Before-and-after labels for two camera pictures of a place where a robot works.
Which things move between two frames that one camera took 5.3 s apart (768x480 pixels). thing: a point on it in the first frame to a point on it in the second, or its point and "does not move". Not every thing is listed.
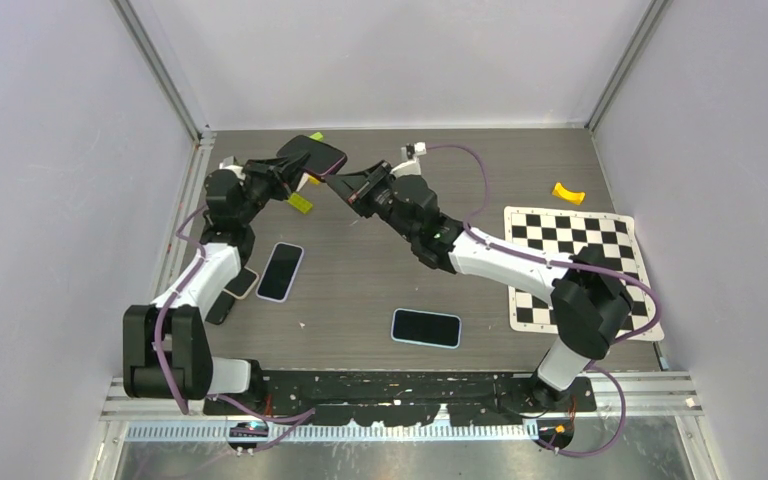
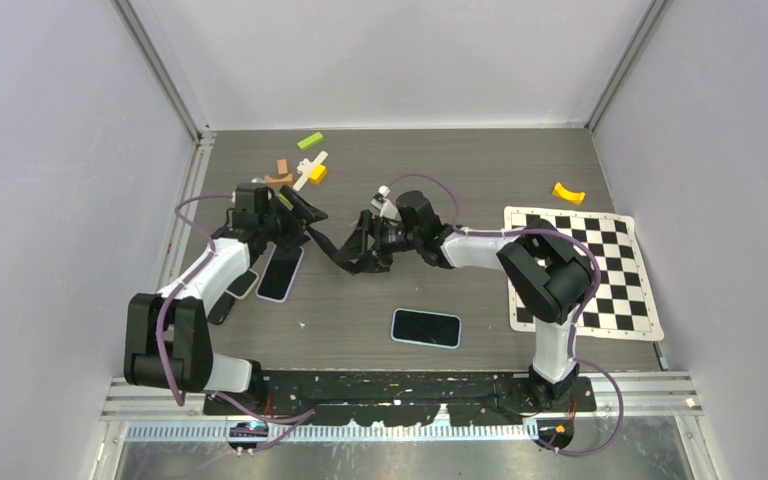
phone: [280, 272] does not move
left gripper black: [282, 174] to [298, 218]
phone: [426, 328] does not move
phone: [323, 160] to [327, 246]
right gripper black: [360, 188] to [355, 248]
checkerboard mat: [569, 232] does not move
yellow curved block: [572, 196] does not move
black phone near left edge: [221, 308] does not move
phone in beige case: [243, 283] does not move
